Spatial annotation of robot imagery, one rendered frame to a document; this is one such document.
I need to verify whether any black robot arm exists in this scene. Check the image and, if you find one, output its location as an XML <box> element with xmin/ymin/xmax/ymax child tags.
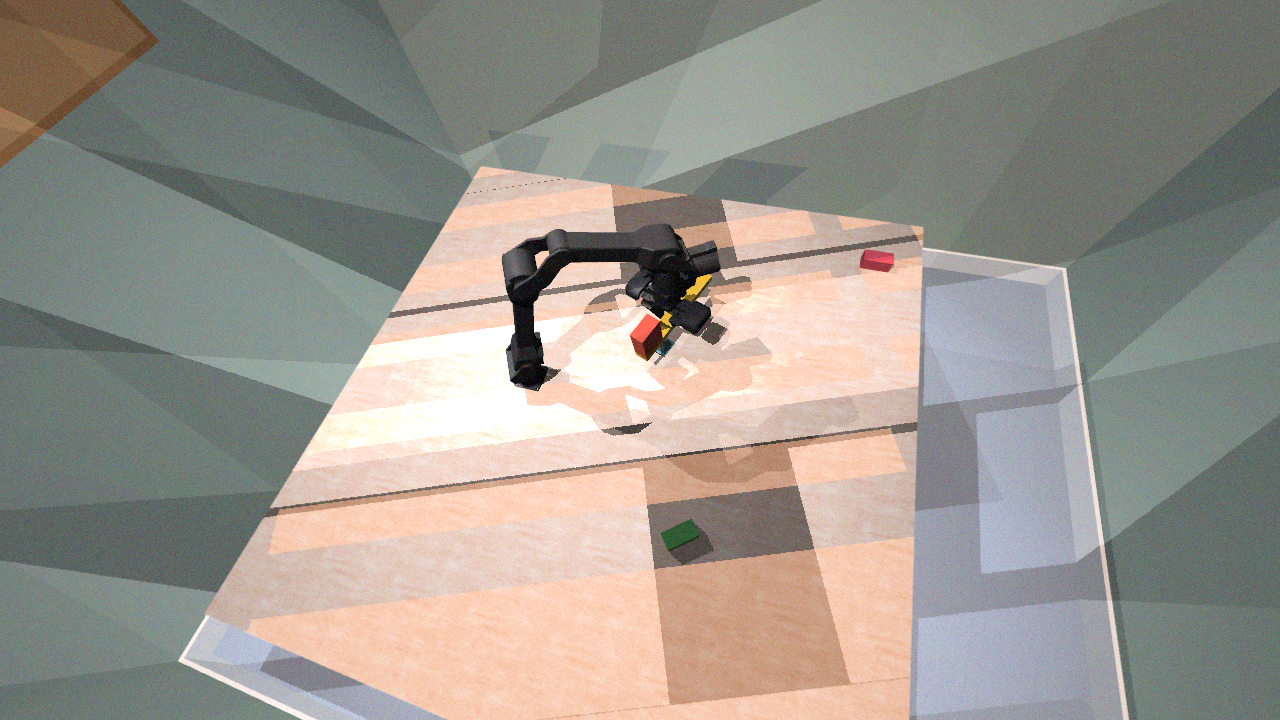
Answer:
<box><xmin>500</xmin><ymin>223</ymin><xmax>721</xmax><ymax>391</ymax></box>

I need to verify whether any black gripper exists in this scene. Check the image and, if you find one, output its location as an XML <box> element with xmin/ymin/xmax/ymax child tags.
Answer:
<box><xmin>625</xmin><ymin>272</ymin><xmax>710</xmax><ymax>334</ymax></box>

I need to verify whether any red rectangular block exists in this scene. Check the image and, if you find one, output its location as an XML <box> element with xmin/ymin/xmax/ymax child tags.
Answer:
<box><xmin>860</xmin><ymin>249</ymin><xmax>893</xmax><ymax>273</ymax></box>

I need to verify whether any green block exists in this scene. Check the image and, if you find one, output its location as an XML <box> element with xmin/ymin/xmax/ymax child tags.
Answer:
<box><xmin>660</xmin><ymin>518</ymin><xmax>699</xmax><ymax>552</ymax></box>

